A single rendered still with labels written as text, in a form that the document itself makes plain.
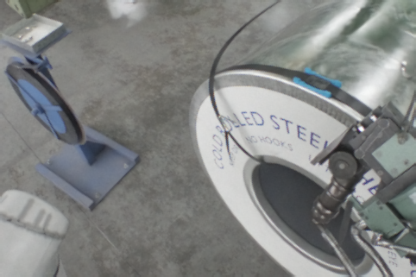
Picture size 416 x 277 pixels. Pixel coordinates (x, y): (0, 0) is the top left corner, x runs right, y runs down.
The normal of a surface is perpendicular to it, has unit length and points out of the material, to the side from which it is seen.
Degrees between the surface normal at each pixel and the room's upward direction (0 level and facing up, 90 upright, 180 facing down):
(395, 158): 58
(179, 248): 0
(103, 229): 0
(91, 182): 0
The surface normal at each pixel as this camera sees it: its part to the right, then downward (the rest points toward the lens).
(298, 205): 0.22, -0.38
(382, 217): -0.51, 0.21
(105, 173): -0.12, -0.67
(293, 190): 0.37, -0.20
